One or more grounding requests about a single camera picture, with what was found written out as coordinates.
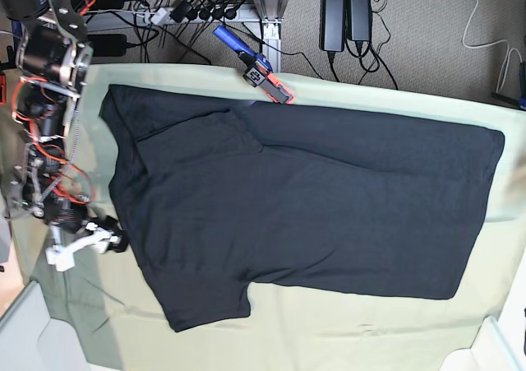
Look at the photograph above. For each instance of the black power adapter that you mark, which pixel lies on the black power adapter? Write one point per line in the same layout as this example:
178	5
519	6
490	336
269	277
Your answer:
359	20
332	26

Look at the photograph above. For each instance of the white power strip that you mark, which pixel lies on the white power strip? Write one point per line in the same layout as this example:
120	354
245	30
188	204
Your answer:
186	12

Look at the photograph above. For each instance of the white bin at left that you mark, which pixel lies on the white bin at left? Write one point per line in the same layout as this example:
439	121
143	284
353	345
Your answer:
32	340

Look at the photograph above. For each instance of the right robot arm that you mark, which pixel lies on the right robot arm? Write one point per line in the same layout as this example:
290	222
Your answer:
53	56

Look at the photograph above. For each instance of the black T-shirt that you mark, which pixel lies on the black T-shirt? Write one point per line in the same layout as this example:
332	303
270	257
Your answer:
215	194

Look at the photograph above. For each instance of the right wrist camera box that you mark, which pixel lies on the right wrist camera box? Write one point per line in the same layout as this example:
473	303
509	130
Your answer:
62	258

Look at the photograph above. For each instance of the right black power adapter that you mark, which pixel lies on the right black power adapter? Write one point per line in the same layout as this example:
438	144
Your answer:
359	20

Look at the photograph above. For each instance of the blue orange bar clamp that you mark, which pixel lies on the blue orange bar clamp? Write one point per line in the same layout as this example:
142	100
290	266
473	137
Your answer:
259	72

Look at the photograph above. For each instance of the white bin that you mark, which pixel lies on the white bin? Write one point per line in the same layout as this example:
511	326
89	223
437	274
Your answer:
32	340
499	345

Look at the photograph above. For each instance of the orange clamp pad left edge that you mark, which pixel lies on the orange clamp pad left edge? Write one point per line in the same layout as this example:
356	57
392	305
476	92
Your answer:
2	89

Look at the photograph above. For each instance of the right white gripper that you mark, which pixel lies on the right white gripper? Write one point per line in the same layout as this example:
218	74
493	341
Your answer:
104	235

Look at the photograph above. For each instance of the aluminium frame post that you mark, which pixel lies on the aluminium frame post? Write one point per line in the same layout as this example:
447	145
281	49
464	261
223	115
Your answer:
271	14

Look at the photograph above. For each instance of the light green table cloth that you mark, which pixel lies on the light green table cloth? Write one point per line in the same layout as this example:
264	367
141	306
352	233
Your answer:
121	325

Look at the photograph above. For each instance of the left black power adapter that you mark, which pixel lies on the left black power adapter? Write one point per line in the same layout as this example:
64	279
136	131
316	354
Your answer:
332	26

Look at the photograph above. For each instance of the white bin at right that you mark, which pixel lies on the white bin at right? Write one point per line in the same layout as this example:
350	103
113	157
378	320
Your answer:
499	345

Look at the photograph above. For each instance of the black power brick left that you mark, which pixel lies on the black power brick left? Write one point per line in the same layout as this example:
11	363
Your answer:
109	45

